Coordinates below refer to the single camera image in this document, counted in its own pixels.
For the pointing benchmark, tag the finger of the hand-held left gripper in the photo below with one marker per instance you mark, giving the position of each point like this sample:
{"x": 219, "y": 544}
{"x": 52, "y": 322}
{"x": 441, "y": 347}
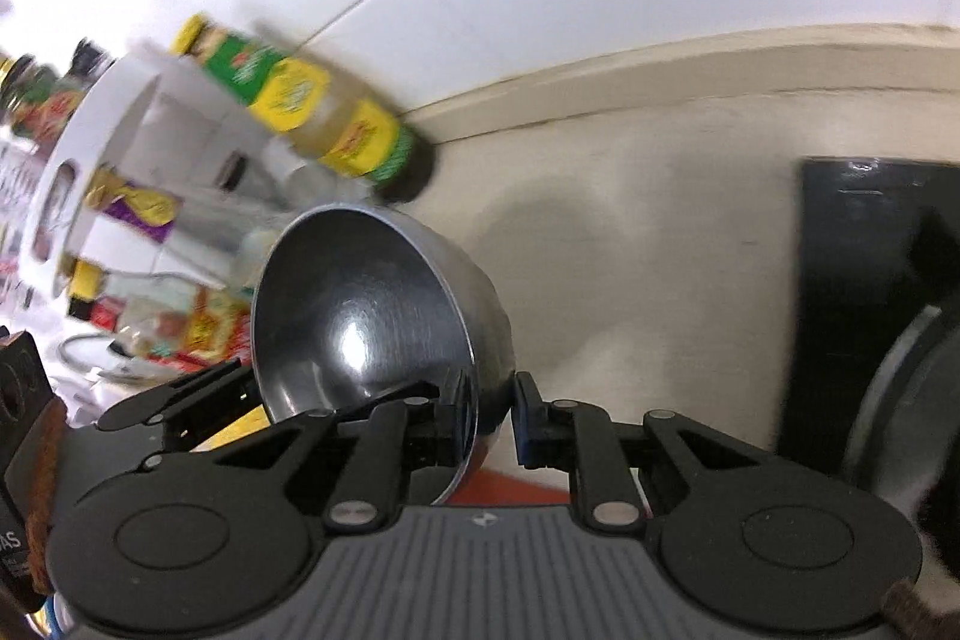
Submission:
{"x": 202, "y": 434}
{"x": 187, "y": 396}

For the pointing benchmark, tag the green yellow label sauce bottle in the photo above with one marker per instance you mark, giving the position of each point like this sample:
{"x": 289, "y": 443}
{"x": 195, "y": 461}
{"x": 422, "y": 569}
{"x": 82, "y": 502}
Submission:
{"x": 300, "y": 93}

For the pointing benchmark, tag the yellow chenille cloth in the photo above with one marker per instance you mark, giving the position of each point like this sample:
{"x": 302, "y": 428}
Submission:
{"x": 232, "y": 430}

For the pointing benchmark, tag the yellow cap vinegar bottle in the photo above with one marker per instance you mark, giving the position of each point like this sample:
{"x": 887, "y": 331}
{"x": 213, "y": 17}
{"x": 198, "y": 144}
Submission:
{"x": 202, "y": 317}

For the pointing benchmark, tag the stainless steel bowl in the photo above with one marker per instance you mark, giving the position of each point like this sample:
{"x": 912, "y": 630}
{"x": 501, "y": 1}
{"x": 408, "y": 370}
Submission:
{"x": 360, "y": 325}

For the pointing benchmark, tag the person's right forearm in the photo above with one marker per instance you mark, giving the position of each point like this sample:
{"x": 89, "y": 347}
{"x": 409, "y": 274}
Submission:
{"x": 911, "y": 610}

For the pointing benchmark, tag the purple label clear bottle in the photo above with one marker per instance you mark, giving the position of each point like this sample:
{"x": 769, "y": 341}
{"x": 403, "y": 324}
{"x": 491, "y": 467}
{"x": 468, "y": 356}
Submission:
{"x": 142, "y": 205}

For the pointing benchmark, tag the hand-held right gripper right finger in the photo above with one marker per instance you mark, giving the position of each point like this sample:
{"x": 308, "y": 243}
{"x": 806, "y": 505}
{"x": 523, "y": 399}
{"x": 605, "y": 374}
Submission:
{"x": 525, "y": 422}

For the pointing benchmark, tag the black induction cooktop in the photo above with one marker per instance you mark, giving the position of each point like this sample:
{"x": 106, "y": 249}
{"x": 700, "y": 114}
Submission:
{"x": 847, "y": 280}

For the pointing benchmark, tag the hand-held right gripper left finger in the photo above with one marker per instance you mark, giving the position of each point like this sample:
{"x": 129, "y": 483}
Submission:
{"x": 439, "y": 431}

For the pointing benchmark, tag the black cooking pot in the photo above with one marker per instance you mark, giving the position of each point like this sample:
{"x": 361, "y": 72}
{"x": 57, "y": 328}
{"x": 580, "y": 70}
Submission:
{"x": 907, "y": 415}

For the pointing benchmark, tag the white two-tier condiment rack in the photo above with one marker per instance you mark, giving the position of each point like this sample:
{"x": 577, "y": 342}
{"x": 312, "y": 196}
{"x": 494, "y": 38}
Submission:
{"x": 97, "y": 123}

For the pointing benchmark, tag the red table mat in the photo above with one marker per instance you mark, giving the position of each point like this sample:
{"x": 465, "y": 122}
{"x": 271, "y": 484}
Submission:
{"x": 510, "y": 486}

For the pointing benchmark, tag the red labelled jar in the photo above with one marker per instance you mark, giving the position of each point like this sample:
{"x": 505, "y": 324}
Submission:
{"x": 37, "y": 100}

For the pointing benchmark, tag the person's left forearm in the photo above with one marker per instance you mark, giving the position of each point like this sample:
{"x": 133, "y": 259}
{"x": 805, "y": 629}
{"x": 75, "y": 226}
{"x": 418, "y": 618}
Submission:
{"x": 45, "y": 467}

